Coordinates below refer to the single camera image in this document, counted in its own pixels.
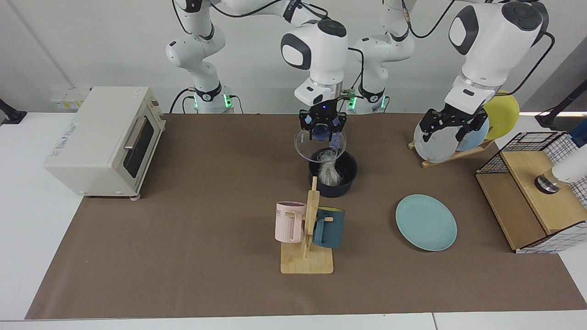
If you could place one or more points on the black angled stand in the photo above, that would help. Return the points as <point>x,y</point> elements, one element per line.
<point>550,120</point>

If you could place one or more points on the brown table cloth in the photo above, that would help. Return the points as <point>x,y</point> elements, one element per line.
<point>229,275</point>

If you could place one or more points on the wooden cup stand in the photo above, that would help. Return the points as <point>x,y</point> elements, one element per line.
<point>307,263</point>

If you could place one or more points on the grey round plate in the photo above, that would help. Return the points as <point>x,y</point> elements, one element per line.
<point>438,150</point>

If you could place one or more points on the glass lid with blue knob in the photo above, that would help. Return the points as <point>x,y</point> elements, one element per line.
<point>303,146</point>

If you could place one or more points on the black clamp mount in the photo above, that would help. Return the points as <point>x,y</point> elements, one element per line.
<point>11,115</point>

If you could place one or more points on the yellow round plate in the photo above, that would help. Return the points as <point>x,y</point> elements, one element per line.
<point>504,117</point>

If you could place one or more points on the wooden plate rack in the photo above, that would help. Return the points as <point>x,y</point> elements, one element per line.
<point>463,154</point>

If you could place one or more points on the small blue object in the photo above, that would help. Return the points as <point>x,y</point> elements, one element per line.
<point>580,137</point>

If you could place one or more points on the teal round plate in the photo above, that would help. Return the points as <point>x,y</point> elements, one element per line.
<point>426,222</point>

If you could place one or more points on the dark teal cup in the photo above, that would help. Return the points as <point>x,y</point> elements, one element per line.
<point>332,229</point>

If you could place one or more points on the pink ribbed cup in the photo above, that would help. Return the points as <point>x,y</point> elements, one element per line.
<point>286,224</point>

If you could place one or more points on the light blue round plate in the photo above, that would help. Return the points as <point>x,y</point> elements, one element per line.
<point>479,136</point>

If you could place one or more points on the pale toaster oven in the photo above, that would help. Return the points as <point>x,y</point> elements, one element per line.
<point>91,151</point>

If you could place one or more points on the white vermicelli bundle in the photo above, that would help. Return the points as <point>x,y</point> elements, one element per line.
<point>329,174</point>

